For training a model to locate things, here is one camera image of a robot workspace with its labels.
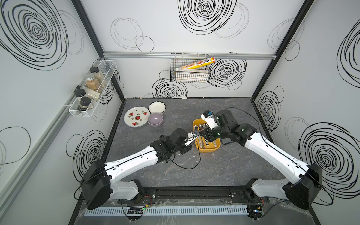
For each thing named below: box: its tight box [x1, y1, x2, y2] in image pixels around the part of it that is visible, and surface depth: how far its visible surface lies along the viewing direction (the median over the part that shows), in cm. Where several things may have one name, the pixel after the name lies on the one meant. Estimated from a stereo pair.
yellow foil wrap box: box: [179, 56, 216, 70], surface depth 91 cm
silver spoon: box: [184, 131, 201, 146], surface depth 67 cm
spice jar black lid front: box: [74, 88, 87, 102], surface depth 64 cm
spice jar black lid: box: [89, 66, 105, 84], surface depth 75 cm
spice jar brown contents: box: [84, 73, 100, 90], surface depth 72 cm
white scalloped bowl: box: [148, 100, 167, 115], surface depth 114 cm
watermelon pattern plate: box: [123, 105, 151, 128], surface depth 110 cm
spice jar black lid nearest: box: [77, 96, 92, 111], surface depth 64 cm
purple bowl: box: [147, 112, 164, 128], surface depth 104 cm
